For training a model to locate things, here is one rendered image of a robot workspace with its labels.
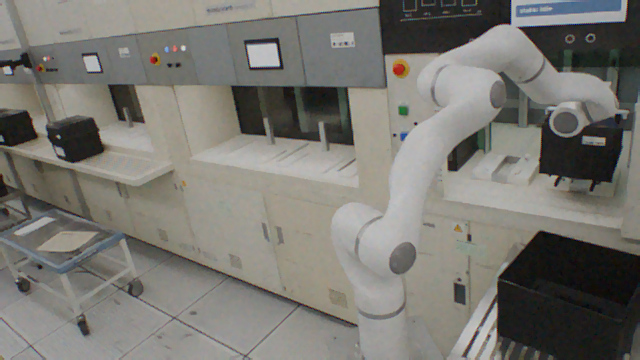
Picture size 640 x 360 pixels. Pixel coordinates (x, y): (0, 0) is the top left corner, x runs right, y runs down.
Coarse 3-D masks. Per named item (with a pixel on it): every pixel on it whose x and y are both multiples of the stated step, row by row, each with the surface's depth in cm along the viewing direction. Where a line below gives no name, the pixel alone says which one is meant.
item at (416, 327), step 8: (408, 320) 128; (416, 320) 128; (352, 328) 128; (408, 328) 125; (416, 328) 125; (424, 328) 124; (328, 336) 127; (336, 336) 127; (344, 336) 126; (352, 336) 126; (416, 336) 122; (424, 336) 121; (328, 344) 124; (336, 344) 124; (344, 344) 123; (352, 344) 123; (424, 344) 119; (432, 344) 118; (328, 352) 122; (336, 352) 121; (344, 352) 121; (424, 352) 116; (432, 352) 116
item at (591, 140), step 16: (544, 112) 151; (624, 112) 137; (544, 128) 144; (592, 128) 136; (608, 128) 133; (544, 144) 146; (560, 144) 143; (576, 144) 140; (592, 144) 137; (608, 144) 135; (544, 160) 148; (560, 160) 145; (576, 160) 142; (592, 160) 139; (608, 160) 136; (560, 176) 147; (576, 176) 144; (592, 176) 141; (608, 176) 138
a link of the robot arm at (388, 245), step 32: (448, 96) 99; (480, 96) 92; (416, 128) 100; (448, 128) 96; (480, 128) 97; (416, 160) 97; (416, 192) 97; (384, 224) 94; (416, 224) 96; (384, 256) 92; (416, 256) 95
